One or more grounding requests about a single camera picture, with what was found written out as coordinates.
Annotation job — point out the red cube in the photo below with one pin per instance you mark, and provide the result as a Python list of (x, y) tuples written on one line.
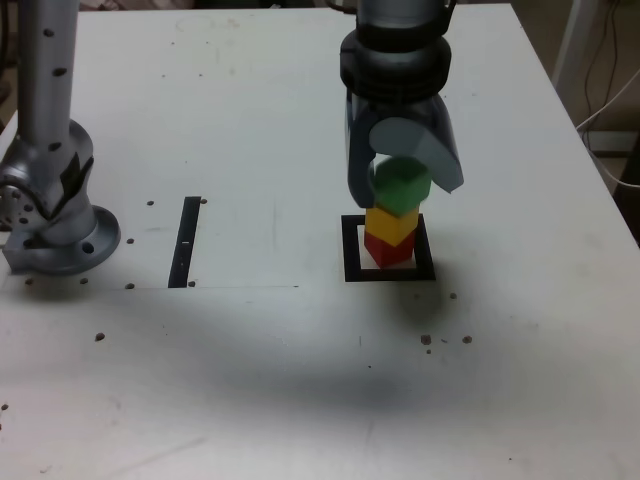
[(385, 252)]

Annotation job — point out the yellow cube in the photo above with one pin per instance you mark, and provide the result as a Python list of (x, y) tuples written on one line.
[(385, 225)]

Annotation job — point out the black tape strip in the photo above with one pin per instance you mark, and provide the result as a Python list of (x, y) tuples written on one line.
[(182, 250)]

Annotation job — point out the white metal post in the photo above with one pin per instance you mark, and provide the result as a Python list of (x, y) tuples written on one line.
[(575, 30)]

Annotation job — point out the green cube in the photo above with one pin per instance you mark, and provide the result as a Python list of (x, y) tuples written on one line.
[(400, 192)]

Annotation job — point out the beige box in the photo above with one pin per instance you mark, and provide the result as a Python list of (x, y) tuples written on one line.
[(615, 141)]

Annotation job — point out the black tape square outline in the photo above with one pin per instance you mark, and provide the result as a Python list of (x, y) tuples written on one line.
[(390, 276)]

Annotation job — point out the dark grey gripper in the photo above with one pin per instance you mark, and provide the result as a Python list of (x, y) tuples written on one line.
[(400, 107)]

